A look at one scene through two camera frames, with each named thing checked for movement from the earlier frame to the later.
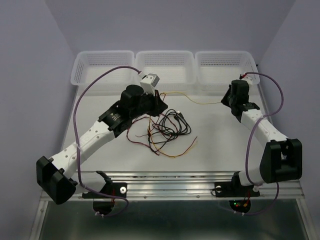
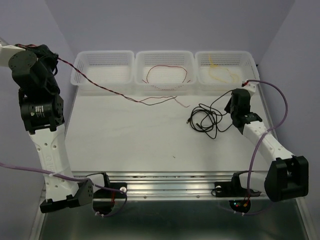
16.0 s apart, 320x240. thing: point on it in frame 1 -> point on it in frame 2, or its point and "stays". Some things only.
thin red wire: [137, 142] -> [146, 82]
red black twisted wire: [150, 131] -> [146, 101]
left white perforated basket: [88, 64] stays
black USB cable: [172, 124] -> [204, 118]
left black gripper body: [149, 106] -> [50, 62]
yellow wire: [195, 141] -> [211, 76]
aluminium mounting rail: [194, 186] stays
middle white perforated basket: [176, 69] stays
